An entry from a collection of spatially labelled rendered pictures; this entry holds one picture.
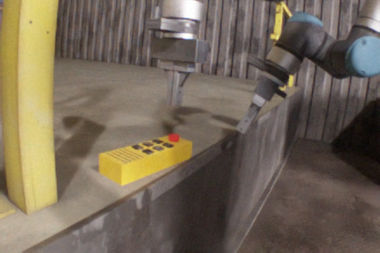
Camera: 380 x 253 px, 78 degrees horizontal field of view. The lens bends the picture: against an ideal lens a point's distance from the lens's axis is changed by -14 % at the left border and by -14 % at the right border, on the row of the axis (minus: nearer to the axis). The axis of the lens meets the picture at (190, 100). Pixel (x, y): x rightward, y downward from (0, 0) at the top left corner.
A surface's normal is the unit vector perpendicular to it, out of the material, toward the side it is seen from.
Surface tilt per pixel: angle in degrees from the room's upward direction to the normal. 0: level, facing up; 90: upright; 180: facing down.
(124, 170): 90
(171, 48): 90
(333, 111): 90
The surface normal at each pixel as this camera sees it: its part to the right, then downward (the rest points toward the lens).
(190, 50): -0.58, 0.08
